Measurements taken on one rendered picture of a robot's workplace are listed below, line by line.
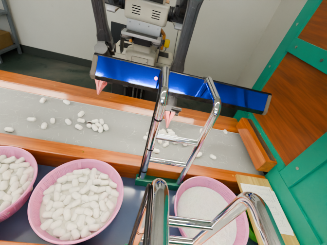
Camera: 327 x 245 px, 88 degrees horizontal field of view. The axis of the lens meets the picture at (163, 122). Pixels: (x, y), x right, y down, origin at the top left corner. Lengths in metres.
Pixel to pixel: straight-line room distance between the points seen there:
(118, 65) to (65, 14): 2.48
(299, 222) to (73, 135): 0.92
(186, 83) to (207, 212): 0.46
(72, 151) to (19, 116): 0.33
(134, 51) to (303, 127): 1.09
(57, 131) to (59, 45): 2.45
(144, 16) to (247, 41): 1.97
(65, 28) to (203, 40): 1.97
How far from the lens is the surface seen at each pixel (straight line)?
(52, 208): 0.67
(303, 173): 0.80
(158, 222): 0.22
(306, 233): 0.81
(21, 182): 0.74
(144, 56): 1.33
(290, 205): 0.84
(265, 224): 0.29
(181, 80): 0.58
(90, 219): 0.62
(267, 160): 0.85
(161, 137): 0.52
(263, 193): 0.84
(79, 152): 0.73
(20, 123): 0.94
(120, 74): 0.58
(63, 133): 0.85
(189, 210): 0.68
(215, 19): 2.75
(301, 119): 0.85
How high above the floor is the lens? 1.33
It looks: 39 degrees down
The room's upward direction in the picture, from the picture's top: 17 degrees clockwise
